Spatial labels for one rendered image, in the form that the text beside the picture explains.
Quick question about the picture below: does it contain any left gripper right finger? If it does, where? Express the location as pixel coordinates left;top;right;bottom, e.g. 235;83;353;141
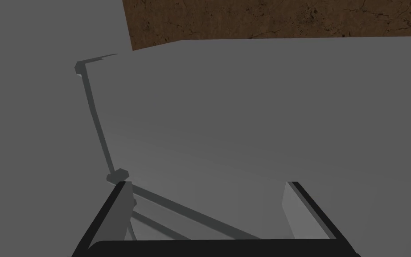
282;181;349;244

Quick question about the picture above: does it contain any grey bar handle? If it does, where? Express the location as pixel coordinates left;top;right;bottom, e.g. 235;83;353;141
74;60;131;185

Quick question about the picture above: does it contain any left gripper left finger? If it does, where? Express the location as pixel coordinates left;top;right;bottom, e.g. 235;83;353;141
78;181;135;251

